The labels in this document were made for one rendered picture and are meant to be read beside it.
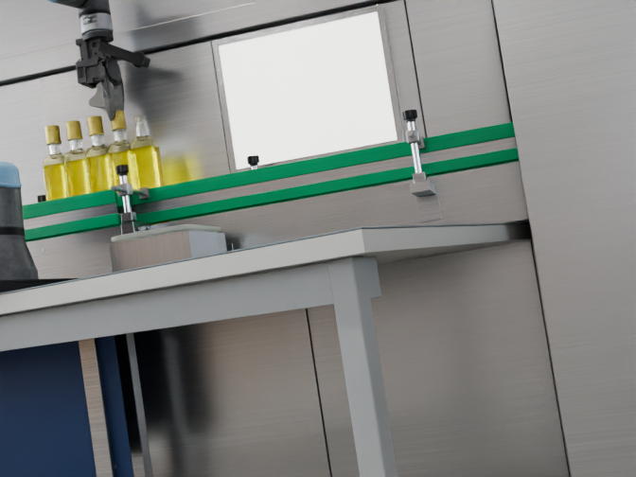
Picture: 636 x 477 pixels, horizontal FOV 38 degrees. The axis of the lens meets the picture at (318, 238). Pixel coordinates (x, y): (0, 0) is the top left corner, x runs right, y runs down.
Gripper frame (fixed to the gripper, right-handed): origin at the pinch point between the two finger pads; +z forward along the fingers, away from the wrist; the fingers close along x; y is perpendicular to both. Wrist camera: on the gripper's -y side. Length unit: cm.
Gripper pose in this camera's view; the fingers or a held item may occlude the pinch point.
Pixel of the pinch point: (116, 115)
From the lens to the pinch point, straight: 226.2
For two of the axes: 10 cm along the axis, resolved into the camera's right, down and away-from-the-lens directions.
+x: -2.3, -0.2, -9.7
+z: 1.5, 9.9, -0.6
